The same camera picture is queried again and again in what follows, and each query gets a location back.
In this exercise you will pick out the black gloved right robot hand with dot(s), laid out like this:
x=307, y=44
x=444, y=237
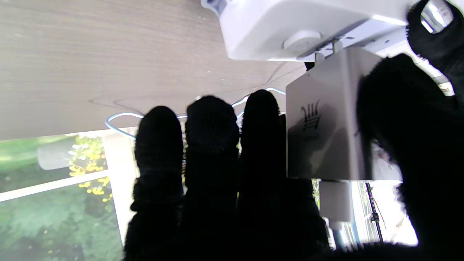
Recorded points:
x=417, y=145

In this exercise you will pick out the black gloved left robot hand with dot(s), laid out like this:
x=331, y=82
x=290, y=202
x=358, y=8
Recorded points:
x=440, y=36

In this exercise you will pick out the grey USB wall charger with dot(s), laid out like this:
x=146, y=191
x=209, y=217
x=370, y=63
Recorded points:
x=326, y=127

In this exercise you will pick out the white power strip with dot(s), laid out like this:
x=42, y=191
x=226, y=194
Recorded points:
x=308, y=25

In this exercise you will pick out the printed garden window backdrop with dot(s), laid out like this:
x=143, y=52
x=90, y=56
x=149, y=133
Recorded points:
x=54, y=199

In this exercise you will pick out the black backdrop frame pole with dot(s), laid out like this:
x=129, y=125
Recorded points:
x=375, y=214

